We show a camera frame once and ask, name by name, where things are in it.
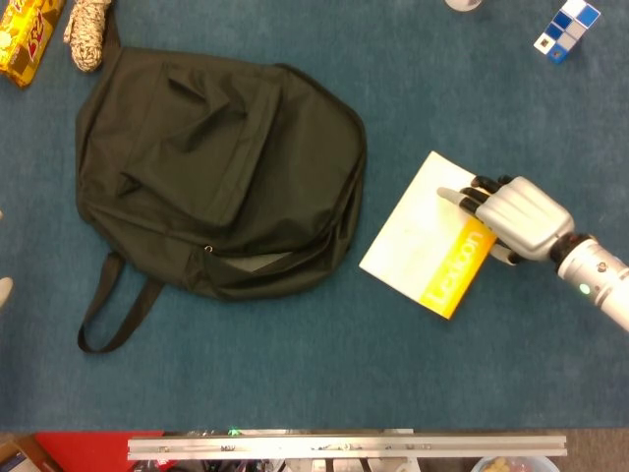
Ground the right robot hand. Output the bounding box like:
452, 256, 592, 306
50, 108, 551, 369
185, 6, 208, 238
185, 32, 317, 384
436, 174, 575, 266

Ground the white book with yellow band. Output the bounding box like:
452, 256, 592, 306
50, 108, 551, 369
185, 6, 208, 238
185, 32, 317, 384
358, 150, 498, 321

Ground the black fabric backpack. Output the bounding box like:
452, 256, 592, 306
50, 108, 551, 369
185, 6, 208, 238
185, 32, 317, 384
74, 7, 369, 354

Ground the cardboard box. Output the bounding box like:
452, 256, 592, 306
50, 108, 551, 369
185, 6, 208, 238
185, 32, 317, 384
0, 435, 65, 472

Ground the red panel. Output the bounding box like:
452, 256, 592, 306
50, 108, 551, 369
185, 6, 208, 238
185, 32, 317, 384
33, 431, 166, 472

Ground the blue felt table mat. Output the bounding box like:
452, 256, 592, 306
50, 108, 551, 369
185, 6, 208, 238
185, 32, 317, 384
0, 0, 629, 434

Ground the blue white twist cube puzzle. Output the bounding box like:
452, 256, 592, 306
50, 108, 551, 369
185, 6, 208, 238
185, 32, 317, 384
533, 0, 601, 64

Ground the pale round bowl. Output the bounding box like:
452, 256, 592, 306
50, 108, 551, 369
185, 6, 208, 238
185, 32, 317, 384
469, 455, 561, 472

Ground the yellow snack package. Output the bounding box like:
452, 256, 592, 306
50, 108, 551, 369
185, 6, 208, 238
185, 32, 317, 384
0, 0, 68, 89

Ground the robot torso base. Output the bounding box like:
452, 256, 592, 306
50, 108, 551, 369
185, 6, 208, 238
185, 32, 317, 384
135, 459, 419, 472

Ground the white brown rope bundle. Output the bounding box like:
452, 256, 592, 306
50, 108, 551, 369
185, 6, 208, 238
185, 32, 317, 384
63, 0, 113, 74

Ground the aluminium profile rail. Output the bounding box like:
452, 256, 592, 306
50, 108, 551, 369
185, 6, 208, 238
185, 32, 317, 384
127, 433, 568, 461

